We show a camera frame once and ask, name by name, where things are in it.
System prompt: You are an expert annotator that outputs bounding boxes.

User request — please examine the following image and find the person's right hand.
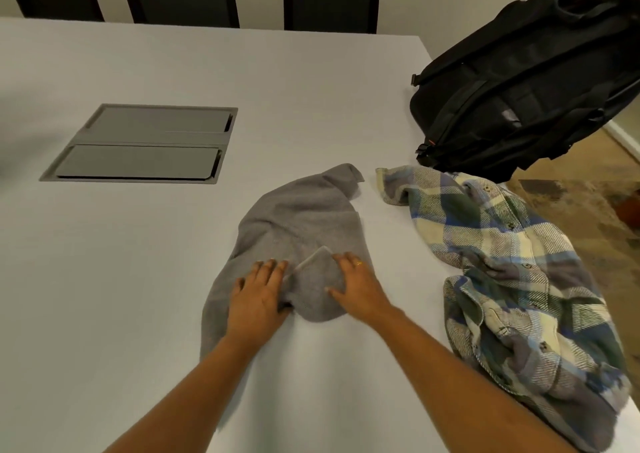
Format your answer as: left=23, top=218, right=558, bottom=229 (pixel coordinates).
left=325, top=251, right=406, bottom=326

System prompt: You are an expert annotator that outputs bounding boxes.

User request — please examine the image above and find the person's left hand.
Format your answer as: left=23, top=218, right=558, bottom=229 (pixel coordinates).
left=225, top=259, right=293, bottom=344

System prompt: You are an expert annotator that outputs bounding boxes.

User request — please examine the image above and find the grey towel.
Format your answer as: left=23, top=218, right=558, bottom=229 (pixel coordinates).
left=199, top=163, right=373, bottom=364

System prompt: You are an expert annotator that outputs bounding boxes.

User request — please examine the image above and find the plaid flannel shirt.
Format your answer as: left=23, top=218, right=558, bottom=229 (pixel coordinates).
left=375, top=165, right=632, bottom=453

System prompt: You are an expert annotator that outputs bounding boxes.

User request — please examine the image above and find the black backpack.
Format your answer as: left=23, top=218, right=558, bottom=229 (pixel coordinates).
left=409, top=0, right=640, bottom=181

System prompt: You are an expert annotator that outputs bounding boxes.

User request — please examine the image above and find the person's right forearm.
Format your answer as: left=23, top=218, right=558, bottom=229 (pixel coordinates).
left=372, top=309, right=576, bottom=453

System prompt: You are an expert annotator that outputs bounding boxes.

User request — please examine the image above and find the person's left forearm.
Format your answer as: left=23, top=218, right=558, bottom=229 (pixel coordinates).
left=102, top=335, right=273, bottom=453

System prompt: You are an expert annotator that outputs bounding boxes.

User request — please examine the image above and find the grey table cable box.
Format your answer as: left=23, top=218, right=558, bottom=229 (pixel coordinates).
left=39, top=103, right=239, bottom=184

